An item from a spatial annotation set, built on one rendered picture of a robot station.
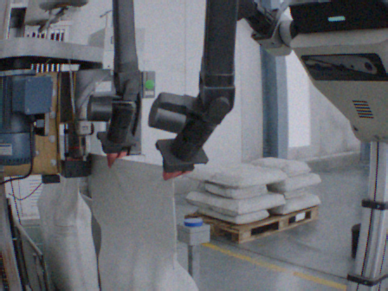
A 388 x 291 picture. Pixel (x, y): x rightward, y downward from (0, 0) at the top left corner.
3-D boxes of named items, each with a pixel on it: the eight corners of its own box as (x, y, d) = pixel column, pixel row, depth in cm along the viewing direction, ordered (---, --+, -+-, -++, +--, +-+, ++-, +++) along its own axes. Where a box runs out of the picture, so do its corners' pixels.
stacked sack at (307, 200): (322, 207, 462) (324, 193, 460) (282, 219, 424) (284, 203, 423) (296, 202, 497) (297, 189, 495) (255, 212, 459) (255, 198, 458)
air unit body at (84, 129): (94, 160, 130) (93, 106, 129) (80, 161, 127) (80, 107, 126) (89, 158, 134) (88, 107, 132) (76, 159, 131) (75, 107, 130)
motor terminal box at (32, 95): (53, 121, 103) (54, 76, 102) (26, 125, 95) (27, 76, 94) (36, 122, 108) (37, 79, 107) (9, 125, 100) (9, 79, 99)
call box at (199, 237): (210, 242, 147) (210, 224, 146) (190, 245, 142) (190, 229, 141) (196, 236, 153) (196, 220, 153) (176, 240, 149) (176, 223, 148)
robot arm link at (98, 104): (139, 79, 112) (130, 75, 119) (97, 77, 107) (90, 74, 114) (133, 126, 114) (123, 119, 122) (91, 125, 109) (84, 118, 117)
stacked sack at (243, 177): (290, 182, 423) (291, 166, 421) (238, 192, 385) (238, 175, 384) (261, 177, 458) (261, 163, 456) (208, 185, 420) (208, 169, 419)
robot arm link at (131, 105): (139, 106, 115) (133, 95, 119) (113, 106, 111) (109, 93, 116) (132, 129, 118) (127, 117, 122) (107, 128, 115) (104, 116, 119)
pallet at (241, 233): (320, 218, 460) (321, 206, 458) (236, 244, 390) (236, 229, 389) (269, 208, 530) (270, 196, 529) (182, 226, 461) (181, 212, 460)
